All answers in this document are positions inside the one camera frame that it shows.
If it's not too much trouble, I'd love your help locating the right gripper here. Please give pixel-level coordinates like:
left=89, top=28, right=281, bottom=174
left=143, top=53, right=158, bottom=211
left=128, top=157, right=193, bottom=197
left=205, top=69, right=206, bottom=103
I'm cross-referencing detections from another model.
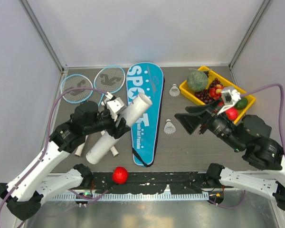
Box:
left=173, top=96, right=244, bottom=151

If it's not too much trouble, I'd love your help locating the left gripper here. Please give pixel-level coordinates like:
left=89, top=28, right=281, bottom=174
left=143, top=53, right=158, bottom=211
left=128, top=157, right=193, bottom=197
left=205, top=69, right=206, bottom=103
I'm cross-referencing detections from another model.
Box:
left=84, top=108, right=131, bottom=138

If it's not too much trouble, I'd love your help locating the white shuttlecock tube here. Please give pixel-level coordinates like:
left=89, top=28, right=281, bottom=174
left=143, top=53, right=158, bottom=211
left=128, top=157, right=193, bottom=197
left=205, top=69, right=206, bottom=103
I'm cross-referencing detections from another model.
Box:
left=86, top=93, right=152, bottom=164

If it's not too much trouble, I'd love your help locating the shuttlecock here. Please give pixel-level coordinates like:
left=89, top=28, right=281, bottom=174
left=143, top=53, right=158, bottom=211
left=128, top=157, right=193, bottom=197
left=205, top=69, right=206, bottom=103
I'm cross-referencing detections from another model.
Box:
left=169, top=84, right=180, bottom=97
left=163, top=119, right=176, bottom=134

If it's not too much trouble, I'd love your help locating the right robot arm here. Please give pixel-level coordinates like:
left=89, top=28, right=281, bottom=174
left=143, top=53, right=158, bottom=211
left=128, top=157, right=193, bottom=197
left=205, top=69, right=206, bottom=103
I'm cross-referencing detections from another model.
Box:
left=175, top=102, right=285, bottom=211

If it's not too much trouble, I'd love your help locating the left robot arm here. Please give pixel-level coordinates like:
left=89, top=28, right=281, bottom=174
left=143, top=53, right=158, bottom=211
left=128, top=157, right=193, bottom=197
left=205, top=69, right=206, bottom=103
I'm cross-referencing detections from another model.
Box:
left=0, top=98, right=130, bottom=221

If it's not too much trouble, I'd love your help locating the right blue badminton racket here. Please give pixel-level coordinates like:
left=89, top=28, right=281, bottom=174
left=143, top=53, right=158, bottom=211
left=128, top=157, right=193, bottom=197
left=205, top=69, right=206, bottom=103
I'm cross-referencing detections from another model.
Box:
left=93, top=66, right=126, bottom=157

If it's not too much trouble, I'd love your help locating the blue badminton racket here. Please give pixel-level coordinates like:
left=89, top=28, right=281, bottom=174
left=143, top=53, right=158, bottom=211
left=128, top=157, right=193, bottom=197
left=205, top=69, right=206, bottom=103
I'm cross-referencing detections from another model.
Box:
left=93, top=66, right=126, bottom=157
left=60, top=74, right=93, bottom=104

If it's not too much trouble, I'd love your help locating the left blue badminton racket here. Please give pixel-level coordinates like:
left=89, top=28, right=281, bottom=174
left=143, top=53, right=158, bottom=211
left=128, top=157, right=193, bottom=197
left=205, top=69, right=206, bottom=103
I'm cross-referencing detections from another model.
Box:
left=60, top=74, right=93, bottom=104

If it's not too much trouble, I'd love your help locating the dark grape bunch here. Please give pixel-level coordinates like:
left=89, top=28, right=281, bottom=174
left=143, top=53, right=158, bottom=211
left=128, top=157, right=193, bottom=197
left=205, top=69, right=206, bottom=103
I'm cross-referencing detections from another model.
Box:
left=194, top=77, right=223, bottom=104

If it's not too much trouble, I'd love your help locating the red cherry cluster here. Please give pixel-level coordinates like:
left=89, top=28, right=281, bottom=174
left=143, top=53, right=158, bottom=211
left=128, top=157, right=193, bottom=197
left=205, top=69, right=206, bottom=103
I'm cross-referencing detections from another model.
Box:
left=209, top=85, right=224, bottom=99

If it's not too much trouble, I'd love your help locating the green melon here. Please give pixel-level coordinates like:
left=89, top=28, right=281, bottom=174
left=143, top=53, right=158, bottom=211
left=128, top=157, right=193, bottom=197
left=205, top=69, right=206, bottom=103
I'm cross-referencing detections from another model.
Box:
left=187, top=70, right=209, bottom=92

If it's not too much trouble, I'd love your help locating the blue racket bag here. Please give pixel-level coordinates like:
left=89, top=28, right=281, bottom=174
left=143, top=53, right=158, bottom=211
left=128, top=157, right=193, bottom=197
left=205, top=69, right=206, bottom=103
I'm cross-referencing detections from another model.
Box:
left=126, top=62, right=165, bottom=167

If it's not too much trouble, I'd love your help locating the red apple in tray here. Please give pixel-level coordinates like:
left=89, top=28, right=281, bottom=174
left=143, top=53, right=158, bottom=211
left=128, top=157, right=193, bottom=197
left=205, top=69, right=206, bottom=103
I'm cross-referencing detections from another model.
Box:
left=225, top=107, right=238, bottom=121

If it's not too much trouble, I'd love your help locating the yellow plastic tray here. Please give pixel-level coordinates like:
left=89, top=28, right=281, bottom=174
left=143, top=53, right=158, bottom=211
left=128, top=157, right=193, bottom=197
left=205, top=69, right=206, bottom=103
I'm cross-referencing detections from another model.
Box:
left=179, top=66, right=256, bottom=124

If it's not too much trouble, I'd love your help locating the green lime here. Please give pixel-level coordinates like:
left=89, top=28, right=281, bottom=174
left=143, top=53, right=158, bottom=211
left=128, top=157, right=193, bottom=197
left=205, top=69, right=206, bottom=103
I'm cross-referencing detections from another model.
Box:
left=234, top=97, right=248, bottom=110

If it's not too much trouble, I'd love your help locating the red ball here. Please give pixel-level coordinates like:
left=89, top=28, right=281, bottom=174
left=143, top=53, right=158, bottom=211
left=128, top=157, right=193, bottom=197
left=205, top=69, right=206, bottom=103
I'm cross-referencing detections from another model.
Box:
left=112, top=167, right=129, bottom=184

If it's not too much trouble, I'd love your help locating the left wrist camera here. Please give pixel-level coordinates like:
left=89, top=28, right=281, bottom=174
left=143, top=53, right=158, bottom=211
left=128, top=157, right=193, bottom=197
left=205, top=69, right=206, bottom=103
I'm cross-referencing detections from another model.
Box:
left=104, top=92, right=125, bottom=121

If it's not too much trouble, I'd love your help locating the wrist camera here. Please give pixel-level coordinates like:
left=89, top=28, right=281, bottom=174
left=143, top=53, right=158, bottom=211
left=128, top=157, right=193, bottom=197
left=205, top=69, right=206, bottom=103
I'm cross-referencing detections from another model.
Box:
left=104, top=92, right=125, bottom=121
left=217, top=86, right=241, bottom=115

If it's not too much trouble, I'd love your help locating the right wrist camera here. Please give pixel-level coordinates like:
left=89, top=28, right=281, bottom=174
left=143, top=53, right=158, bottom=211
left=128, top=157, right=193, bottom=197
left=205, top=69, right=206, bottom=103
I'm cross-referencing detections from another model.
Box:
left=217, top=86, right=241, bottom=115

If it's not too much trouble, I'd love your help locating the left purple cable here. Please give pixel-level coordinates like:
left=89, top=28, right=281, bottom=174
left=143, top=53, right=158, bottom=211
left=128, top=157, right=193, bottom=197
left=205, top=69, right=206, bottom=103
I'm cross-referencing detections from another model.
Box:
left=0, top=87, right=110, bottom=228

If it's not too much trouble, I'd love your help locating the black front rail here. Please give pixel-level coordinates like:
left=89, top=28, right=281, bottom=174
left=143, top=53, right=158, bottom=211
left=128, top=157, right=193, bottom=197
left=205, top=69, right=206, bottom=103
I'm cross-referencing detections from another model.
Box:
left=73, top=171, right=222, bottom=195

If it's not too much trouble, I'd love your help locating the white cable duct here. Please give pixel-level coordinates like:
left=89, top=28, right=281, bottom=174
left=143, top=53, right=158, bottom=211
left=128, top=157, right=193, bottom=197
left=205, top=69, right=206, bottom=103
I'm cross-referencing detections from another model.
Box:
left=49, top=191, right=209, bottom=202

